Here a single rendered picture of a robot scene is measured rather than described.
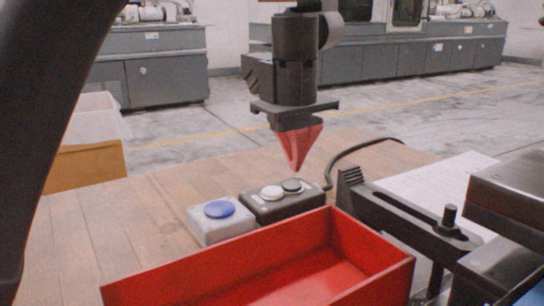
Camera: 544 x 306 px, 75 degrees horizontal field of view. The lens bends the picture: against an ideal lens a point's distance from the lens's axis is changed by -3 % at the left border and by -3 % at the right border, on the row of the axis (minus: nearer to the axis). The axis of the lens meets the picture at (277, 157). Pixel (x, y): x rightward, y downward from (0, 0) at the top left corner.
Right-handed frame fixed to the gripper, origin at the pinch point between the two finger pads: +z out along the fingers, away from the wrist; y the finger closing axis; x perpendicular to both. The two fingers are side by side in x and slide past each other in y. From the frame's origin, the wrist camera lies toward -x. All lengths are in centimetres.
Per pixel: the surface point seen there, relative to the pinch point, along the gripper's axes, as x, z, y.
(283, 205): 3.3, 3.4, 4.1
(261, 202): 1.2, 3.3, 6.3
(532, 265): 29.8, -2.1, -1.5
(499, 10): -463, 2, -951
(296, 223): 10.7, 1.1, 7.3
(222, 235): 3.6, 4.5, 13.1
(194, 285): 10.7, 3.5, 19.3
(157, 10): -435, -14, -108
